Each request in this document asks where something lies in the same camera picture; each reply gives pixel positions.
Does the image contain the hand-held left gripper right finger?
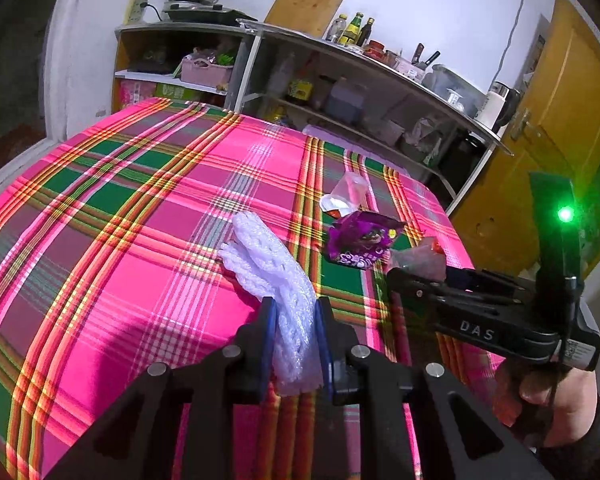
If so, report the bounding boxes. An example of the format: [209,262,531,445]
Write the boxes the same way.
[314,296,556,480]

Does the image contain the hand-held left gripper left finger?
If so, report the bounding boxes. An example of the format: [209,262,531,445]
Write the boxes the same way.
[45,296,281,480]

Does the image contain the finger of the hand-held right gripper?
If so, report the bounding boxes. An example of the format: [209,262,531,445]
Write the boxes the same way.
[445,267,537,292]
[386,266,462,329]

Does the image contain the clear wrapper with red label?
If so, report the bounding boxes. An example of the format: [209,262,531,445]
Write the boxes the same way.
[387,236,447,282]

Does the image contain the white foam fruit net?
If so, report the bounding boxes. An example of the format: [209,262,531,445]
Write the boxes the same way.
[219,211,322,397]

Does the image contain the person's right hand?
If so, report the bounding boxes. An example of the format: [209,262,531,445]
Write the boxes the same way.
[495,359,600,450]

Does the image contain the purple snack packet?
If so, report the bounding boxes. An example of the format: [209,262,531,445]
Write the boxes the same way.
[326,210,407,271]

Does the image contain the clear plastic cup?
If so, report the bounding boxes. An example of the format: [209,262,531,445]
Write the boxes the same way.
[319,171,370,220]

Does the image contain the crumpled plastic bags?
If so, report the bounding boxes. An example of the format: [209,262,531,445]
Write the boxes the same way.
[405,117,444,166]

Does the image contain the white electric kettle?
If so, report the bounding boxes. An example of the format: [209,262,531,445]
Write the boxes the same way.
[477,81,521,129]

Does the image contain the clear plastic container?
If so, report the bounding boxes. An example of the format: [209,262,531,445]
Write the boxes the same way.
[422,64,486,116]

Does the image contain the pink plaid tablecloth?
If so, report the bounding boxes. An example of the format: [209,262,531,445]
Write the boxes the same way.
[0,97,502,480]

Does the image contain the blue plastic jug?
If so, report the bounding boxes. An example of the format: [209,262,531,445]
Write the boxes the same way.
[325,80,369,124]

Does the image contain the yellow wooden door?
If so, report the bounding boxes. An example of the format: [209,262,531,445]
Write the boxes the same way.
[450,0,600,292]

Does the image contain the pink utensil holder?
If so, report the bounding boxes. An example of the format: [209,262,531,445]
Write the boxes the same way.
[395,55,426,81]

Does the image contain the large metal shelf unit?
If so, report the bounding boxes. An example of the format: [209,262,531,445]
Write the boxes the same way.
[235,17,514,202]

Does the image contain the dark sauce bottle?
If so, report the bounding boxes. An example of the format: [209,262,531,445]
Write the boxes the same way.
[356,17,376,49]

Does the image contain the green oil bottle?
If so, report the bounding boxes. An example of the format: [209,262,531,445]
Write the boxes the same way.
[340,11,364,46]

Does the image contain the clear glass bottle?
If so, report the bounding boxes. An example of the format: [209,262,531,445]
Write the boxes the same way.
[325,13,349,44]

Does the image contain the pink plastic basket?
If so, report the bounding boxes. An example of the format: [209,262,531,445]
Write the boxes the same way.
[180,56,234,86]

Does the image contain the colourful cardboard boxes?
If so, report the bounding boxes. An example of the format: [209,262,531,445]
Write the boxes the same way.
[119,79,226,106]

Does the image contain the wooden cutting board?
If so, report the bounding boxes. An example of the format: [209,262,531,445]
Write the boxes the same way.
[264,0,352,39]

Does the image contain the small metal shelf unit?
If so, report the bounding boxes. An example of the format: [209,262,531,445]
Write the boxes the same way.
[112,22,259,112]

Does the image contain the black induction cooker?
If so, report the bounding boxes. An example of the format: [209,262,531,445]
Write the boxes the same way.
[162,0,259,24]

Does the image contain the yellow power strip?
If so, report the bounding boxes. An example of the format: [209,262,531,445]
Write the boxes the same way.
[127,0,154,25]

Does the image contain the metal door handle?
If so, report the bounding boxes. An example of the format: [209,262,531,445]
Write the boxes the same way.
[510,108,546,141]

